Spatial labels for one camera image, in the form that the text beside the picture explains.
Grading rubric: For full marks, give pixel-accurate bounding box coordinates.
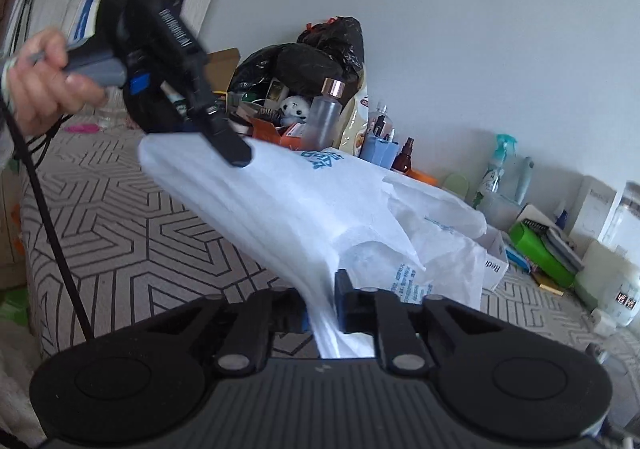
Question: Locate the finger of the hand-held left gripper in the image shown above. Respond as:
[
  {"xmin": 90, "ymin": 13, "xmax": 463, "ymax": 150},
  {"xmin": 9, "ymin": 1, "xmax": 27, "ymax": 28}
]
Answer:
[{"xmin": 200, "ymin": 108, "xmax": 254, "ymax": 168}]

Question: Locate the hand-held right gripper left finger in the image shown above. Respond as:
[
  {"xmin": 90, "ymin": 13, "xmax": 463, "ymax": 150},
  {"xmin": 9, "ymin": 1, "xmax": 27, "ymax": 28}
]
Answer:
[{"xmin": 150, "ymin": 288, "xmax": 307, "ymax": 377}]

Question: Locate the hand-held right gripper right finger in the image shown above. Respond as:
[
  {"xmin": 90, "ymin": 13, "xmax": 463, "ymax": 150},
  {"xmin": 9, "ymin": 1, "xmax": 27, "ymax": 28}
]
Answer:
[{"xmin": 334, "ymin": 269, "xmax": 501, "ymax": 376}]

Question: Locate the white shopping bag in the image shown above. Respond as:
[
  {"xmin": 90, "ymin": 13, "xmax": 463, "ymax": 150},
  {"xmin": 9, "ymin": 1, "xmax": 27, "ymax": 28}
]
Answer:
[{"xmin": 137, "ymin": 134, "xmax": 488, "ymax": 360}]

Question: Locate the black plastic bag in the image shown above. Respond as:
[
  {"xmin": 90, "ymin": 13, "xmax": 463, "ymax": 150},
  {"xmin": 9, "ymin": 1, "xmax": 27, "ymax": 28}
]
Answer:
[{"xmin": 227, "ymin": 16, "xmax": 366, "ymax": 110}]

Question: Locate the cream snack bag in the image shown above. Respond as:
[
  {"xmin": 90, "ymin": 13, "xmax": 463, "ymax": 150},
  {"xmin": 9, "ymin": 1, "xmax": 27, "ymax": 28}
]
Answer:
[{"xmin": 340, "ymin": 74, "xmax": 371, "ymax": 154}]

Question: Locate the person's left hand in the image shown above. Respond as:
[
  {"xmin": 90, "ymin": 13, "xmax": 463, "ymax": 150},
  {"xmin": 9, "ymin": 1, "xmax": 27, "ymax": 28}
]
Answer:
[{"xmin": 9, "ymin": 28, "xmax": 108, "ymax": 136}]

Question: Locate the orange cardboard box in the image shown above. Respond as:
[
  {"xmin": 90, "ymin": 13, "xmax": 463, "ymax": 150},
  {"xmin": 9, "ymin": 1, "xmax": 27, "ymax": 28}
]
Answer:
[{"xmin": 250, "ymin": 116, "xmax": 306, "ymax": 150}]

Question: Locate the cream box dark label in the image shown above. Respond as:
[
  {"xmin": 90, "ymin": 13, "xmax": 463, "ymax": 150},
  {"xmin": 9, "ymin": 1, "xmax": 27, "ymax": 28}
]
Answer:
[{"xmin": 267, "ymin": 81, "xmax": 289, "ymax": 108}]

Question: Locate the white plush seal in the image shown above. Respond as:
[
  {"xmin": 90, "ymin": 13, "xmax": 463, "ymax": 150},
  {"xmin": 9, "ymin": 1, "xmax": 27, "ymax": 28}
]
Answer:
[{"xmin": 277, "ymin": 95, "xmax": 311, "ymax": 127}]

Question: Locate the brown cardboard piece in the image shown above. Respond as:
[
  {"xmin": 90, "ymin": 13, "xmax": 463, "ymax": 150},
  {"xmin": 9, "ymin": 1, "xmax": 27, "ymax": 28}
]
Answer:
[{"xmin": 207, "ymin": 48, "xmax": 241, "ymax": 94}]

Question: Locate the frosted bottle gold cap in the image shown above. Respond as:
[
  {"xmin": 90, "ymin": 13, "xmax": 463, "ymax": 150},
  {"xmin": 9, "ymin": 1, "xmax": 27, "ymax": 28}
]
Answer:
[{"xmin": 300, "ymin": 78, "xmax": 346, "ymax": 152}]

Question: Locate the patterned tablecloth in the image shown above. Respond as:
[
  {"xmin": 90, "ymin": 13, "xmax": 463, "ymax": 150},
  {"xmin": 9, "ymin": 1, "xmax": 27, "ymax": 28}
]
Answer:
[{"xmin": 20, "ymin": 126, "xmax": 640, "ymax": 430}]

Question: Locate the blue pen holder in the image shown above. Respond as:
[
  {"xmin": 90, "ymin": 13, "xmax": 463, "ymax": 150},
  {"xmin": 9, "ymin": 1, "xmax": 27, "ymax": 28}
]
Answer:
[{"xmin": 359, "ymin": 129, "xmax": 400, "ymax": 164}]

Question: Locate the orange lid jar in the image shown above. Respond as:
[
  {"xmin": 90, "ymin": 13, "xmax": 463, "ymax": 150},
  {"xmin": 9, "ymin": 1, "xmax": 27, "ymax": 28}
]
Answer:
[{"xmin": 407, "ymin": 169, "xmax": 441, "ymax": 187}]

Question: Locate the clear pump bottle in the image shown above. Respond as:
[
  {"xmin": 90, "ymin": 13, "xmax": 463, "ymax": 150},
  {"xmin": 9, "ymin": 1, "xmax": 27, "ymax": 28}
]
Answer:
[{"xmin": 369, "ymin": 101, "xmax": 393, "ymax": 140}]

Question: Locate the amber spray bottle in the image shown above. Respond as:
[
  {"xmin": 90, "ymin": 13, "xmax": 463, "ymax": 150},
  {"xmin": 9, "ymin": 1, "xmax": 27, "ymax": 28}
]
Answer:
[{"xmin": 391, "ymin": 137, "xmax": 416, "ymax": 173}]

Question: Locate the pale green compact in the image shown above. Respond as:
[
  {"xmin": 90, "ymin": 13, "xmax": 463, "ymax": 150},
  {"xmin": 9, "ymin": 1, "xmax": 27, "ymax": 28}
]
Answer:
[{"xmin": 442, "ymin": 172, "xmax": 471, "ymax": 202}]

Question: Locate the translucent plastic container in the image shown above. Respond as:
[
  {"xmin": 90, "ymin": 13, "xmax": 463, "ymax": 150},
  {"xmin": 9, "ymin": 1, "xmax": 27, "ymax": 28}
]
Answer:
[{"xmin": 482, "ymin": 191, "xmax": 523, "ymax": 230}]

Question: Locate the green print spray bottle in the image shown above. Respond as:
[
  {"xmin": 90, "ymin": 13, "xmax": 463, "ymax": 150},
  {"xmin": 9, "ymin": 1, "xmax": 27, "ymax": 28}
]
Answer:
[{"xmin": 475, "ymin": 134, "xmax": 518, "ymax": 210}]

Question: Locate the green case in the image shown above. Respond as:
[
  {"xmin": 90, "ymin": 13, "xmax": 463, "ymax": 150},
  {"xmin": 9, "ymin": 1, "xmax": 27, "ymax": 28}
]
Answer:
[{"xmin": 509, "ymin": 221, "xmax": 576, "ymax": 289}]

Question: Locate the pale green bottle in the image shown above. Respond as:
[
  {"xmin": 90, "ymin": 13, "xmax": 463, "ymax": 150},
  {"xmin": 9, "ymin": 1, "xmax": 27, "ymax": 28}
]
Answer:
[{"xmin": 515, "ymin": 156, "xmax": 535, "ymax": 204}]

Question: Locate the cream black fleece garment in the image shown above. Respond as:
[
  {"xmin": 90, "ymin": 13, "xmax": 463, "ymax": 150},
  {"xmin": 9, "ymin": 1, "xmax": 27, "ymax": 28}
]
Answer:
[{"xmin": 0, "ymin": 319, "xmax": 46, "ymax": 447}]

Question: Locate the white charger plug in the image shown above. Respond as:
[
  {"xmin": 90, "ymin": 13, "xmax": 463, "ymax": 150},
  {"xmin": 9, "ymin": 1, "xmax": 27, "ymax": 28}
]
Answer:
[{"xmin": 590, "ymin": 309, "xmax": 621, "ymax": 336}]

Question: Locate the white digital clock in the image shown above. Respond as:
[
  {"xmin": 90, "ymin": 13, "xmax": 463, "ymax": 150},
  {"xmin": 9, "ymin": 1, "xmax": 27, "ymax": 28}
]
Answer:
[{"xmin": 574, "ymin": 241, "xmax": 640, "ymax": 327}]

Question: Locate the white carton box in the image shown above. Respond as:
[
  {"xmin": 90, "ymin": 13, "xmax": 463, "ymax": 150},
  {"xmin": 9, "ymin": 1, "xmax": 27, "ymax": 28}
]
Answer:
[{"xmin": 570, "ymin": 175, "xmax": 618, "ymax": 250}]

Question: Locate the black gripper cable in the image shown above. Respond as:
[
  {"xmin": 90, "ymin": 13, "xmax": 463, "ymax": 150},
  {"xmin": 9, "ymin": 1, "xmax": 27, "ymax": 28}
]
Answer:
[{"xmin": 0, "ymin": 89, "xmax": 96, "ymax": 345}]

